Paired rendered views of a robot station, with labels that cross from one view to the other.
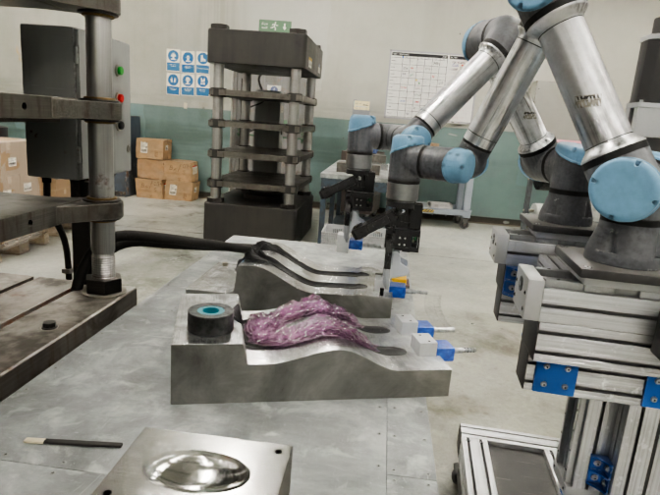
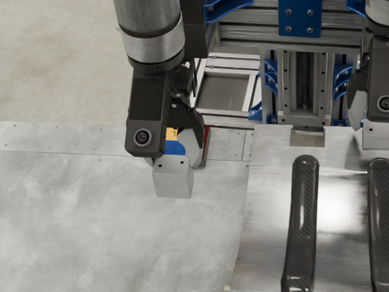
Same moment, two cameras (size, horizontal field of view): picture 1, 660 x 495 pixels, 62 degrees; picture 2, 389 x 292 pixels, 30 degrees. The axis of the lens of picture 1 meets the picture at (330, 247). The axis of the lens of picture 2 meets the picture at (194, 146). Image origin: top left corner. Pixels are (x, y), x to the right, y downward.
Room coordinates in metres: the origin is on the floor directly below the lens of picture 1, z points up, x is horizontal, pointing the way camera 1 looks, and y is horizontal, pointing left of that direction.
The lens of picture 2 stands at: (1.44, 0.61, 1.72)
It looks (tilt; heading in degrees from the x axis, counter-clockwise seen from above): 48 degrees down; 280
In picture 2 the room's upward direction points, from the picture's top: 9 degrees counter-clockwise
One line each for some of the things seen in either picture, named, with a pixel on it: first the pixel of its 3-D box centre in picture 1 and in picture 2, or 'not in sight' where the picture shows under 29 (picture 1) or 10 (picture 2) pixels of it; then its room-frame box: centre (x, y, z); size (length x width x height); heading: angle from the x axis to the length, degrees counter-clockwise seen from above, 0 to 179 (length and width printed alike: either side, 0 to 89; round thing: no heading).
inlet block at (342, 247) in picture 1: (358, 244); (178, 151); (1.59, -0.09, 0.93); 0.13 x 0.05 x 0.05; 85
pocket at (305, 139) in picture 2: not in sight; (307, 143); (1.40, -0.15, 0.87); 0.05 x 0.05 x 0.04; 85
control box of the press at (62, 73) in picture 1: (86, 279); not in sight; (1.64, 0.76, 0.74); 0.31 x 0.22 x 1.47; 175
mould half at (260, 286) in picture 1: (296, 281); (336, 273); (1.37, 0.08, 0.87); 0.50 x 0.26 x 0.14; 85
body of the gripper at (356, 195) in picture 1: (358, 190); (162, 77); (1.59, -0.07, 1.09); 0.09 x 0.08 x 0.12; 85
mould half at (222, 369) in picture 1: (307, 342); not in sight; (1.01, 0.03, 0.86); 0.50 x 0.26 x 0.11; 102
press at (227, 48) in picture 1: (269, 138); not in sight; (6.02, 0.75, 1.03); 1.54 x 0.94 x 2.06; 175
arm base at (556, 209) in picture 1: (567, 205); not in sight; (1.62, -0.70, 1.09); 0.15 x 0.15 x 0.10
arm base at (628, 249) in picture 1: (626, 238); not in sight; (1.13, -0.62, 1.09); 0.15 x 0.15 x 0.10
